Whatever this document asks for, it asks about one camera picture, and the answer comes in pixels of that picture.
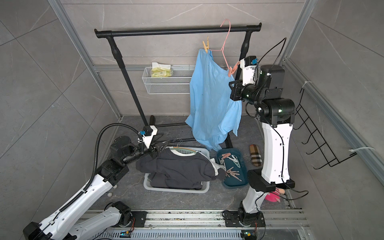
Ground plaid case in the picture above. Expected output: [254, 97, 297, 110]
[249, 145, 263, 167]

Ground black wall hook rack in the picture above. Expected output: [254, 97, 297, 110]
[294, 89, 358, 170]

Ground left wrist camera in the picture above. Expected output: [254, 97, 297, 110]
[139, 126, 158, 149]

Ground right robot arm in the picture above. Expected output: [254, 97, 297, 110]
[229, 56, 295, 227]

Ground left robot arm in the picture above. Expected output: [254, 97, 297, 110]
[23, 123, 170, 240]

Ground light blue t-shirt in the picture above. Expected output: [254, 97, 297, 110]
[186, 49, 242, 151]

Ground teal clothespin tray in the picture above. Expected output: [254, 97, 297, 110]
[216, 148, 249, 189]

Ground pink wire hanger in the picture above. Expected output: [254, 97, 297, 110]
[220, 19, 232, 69]

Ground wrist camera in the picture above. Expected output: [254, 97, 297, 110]
[240, 56, 258, 86]
[139, 126, 158, 149]

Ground yellow tissue pack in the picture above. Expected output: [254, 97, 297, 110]
[151, 62, 173, 78]

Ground pink plush doll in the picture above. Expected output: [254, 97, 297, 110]
[265, 188, 286, 203]

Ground dark grey garment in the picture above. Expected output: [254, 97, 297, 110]
[136, 149, 226, 189]

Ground clothespins in tray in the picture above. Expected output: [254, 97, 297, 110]
[220, 153, 243, 182]

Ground white garment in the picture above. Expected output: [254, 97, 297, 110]
[209, 158, 224, 176]

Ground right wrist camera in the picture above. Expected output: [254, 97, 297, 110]
[240, 56, 258, 86]

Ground pink clothespin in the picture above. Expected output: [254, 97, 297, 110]
[227, 61, 241, 77]

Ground white laundry basket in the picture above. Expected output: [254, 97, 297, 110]
[143, 147, 211, 194]

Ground black clothes rack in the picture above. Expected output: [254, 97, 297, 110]
[94, 22, 263, 149]

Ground yellow clothespin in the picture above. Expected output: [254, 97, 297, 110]
[203, 37, 210, 53]

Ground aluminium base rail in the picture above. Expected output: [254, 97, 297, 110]
[83, 209, 314, 240]

